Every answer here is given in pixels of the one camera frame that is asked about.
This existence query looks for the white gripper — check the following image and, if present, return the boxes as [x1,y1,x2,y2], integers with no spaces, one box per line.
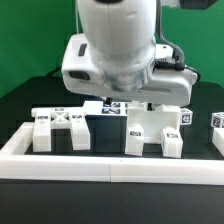
[62,34,196,105]

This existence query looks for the white chair seat part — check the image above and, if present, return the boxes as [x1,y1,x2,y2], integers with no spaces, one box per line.
[127,104,181,144]

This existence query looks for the white tagged cube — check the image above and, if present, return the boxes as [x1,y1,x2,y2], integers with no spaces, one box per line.
[180,108,193,125]
[211,112,224,128]

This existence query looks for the white chair back frame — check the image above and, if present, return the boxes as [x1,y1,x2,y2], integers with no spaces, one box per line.
[31,107,90,152]

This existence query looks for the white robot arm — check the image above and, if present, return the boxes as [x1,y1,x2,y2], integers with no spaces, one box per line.
[62,0,217,106]

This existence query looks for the white sheet with tags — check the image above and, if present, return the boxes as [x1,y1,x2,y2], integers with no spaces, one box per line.
[82,100,148,118]

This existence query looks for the white U-shaped fence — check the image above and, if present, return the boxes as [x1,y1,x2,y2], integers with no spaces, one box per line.
[0,122,224,186]

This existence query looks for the black table cables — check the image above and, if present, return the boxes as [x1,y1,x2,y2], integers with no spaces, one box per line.
[45,66,66,78]

